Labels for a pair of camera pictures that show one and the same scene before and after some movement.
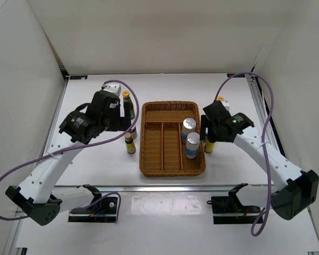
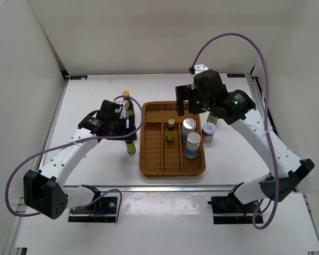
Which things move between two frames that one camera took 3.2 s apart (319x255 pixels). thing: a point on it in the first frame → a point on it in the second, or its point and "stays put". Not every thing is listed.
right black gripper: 213,137 → 183,93
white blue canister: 192,143 stays put
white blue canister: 189,126 stays put
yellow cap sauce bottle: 128,106 stays put
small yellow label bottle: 131,145 stays put
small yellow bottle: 209,146 → 170,132
